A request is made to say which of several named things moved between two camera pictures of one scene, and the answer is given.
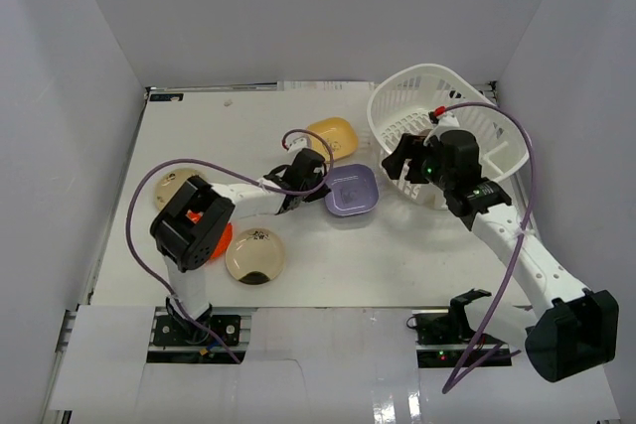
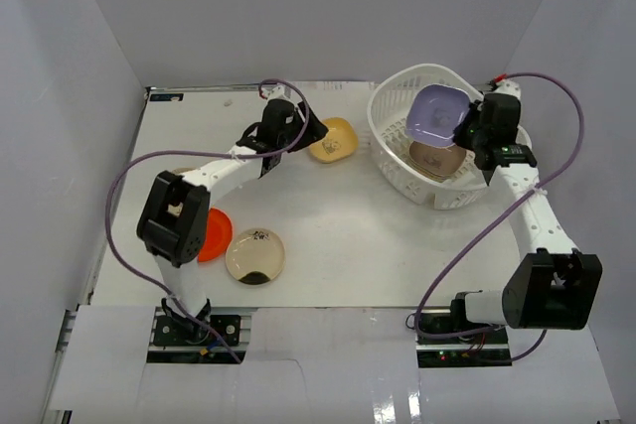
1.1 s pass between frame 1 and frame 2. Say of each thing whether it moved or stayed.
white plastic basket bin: stayed
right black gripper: moved
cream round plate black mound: stayed
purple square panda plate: moved
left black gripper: moved
